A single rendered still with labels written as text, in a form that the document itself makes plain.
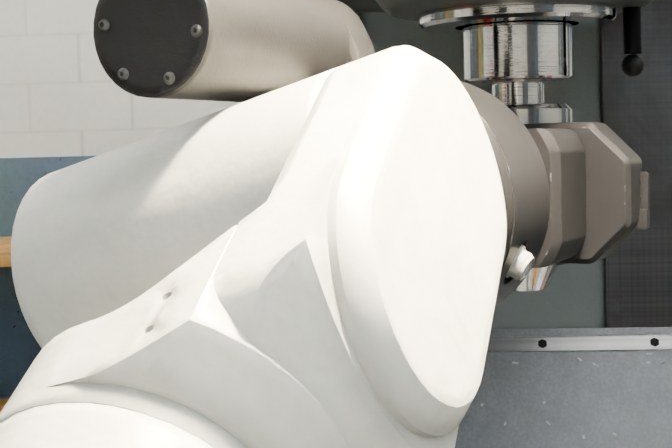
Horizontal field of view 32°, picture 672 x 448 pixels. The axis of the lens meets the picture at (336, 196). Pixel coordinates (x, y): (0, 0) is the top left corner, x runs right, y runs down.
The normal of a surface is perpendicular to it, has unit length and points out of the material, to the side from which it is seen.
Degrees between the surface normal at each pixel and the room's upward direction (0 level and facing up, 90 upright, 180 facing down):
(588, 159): 90
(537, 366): 64
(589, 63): 90
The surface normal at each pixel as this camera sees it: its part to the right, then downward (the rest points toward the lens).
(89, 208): -0.50, -0.42
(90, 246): -0.48, -0.14
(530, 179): 0.88, -0.19
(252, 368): 0.21, -0.06
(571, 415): -0.07, -0.40
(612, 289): -0.08, 0.05
